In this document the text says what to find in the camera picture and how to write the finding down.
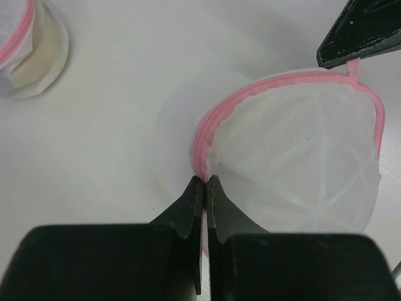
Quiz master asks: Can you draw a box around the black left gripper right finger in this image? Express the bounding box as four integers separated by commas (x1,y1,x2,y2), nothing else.
205,176,398,300

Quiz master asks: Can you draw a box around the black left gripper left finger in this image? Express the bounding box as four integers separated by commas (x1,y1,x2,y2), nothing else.
1,177,204,300

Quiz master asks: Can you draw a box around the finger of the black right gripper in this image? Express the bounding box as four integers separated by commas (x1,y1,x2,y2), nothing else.
316,0,400,69

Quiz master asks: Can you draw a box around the white mesh laundry bag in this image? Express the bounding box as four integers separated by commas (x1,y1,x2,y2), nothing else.
150,59,385,233
1,1,69,100

